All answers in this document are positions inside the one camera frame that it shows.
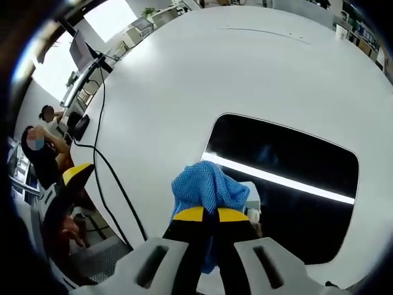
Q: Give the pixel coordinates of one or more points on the black rounded rectangular mirror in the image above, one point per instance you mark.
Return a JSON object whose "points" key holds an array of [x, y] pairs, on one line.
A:
{"points": [[276, 147]]}

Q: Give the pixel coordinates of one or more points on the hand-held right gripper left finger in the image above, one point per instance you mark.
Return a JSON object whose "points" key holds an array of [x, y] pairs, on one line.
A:
{"points": [[153, 264]]}

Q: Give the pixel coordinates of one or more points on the white paper cup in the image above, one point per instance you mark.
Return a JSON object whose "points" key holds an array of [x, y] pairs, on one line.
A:
{"points": [[342, 32]]}

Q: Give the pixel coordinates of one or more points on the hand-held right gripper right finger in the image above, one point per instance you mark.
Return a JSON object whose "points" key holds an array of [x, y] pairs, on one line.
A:
{"points": [[264, 264]]}

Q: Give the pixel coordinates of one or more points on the blue cleaning cloth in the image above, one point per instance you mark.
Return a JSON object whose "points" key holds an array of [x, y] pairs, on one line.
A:
{"points": [[199, 184]]}

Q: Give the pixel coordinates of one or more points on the monitor on black stand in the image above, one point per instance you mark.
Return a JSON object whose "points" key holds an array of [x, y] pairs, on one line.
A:
{"points": [[80, 50]]}

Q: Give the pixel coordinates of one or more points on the green potted plant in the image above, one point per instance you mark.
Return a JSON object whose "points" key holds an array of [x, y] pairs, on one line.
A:
{"points": [[148, 12]]}

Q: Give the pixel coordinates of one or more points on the person's left hand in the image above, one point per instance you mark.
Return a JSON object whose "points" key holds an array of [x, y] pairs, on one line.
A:
{"points": [[73, 229]]}

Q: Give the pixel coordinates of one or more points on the black oval device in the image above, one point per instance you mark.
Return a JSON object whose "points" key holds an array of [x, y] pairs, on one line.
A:
{"points": [[82, 127]]}

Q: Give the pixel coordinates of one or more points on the small green plant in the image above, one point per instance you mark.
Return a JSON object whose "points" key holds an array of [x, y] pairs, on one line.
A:
{"points": [[72, 79]]}

